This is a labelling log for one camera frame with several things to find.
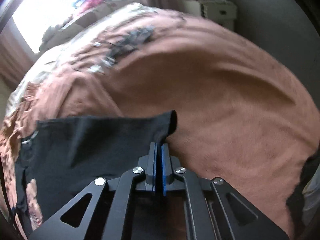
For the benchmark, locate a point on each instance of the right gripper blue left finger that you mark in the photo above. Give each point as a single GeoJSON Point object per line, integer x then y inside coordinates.
{"type": "Point", "coordinates": [150, 170]}

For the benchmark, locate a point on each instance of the left pink curtain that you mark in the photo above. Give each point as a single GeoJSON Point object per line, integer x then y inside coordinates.
{"type": "Point", "coordinates": [16, 55]}

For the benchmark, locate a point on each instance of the brown bed blanket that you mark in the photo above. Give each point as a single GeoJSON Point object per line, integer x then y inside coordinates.
{"type": "Point", "coordinates": [242, 115]}

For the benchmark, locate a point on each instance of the small items on bed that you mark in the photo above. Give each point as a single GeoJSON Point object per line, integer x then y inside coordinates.
{"type": "Point", "coordinates": [128, 43]}

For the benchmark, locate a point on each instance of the folded grey clothes stack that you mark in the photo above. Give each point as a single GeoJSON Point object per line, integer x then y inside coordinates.
{"type": "Point", "coordinates": [304, 201]}

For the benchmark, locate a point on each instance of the white bedside table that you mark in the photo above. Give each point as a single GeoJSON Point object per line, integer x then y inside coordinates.
{"type": "Point", "coordinates": [222, 12]}

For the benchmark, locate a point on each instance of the bear pattern window cushion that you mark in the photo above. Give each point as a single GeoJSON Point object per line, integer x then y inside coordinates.
{"type": "Point", "coordinates": [63, 32]}

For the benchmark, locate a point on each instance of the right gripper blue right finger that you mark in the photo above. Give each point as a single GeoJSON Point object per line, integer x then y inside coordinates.
{"type": "Point", "coordinates": [168, 175]}

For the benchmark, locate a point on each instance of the black bear print t-shirt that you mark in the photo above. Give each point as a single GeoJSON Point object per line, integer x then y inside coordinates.
{"type": "Point", "coordinates": [63, 156]}

